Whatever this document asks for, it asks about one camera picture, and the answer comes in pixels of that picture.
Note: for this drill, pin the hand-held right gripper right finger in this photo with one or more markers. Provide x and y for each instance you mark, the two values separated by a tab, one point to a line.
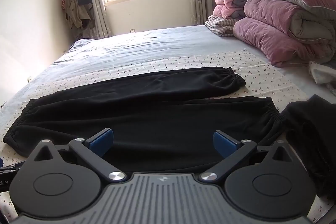
223	144

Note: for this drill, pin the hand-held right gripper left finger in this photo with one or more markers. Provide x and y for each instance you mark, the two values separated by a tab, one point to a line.
101	140

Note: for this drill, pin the black pants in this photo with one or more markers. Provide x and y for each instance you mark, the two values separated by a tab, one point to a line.
157	121

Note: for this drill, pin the black garment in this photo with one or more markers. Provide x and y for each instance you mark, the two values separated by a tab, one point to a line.
309	140

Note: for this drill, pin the cherry print cloth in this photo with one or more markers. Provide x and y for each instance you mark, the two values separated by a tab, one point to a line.
183	61

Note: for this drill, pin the grey bed sheet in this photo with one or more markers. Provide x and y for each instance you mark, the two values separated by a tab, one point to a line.
157	40

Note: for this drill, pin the striped folded blanket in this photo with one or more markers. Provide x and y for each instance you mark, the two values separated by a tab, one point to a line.
220	26

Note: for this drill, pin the white fluffy cloth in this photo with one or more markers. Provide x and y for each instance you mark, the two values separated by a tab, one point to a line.
323	77

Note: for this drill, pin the mauve grey folded quilt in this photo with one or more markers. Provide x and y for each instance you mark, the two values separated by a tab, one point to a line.
273	29

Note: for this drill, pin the beige hanging jacket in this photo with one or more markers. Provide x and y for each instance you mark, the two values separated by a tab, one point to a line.
76	12

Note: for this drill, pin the pink folded blanket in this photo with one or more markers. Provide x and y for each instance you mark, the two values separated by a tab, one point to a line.
227	3

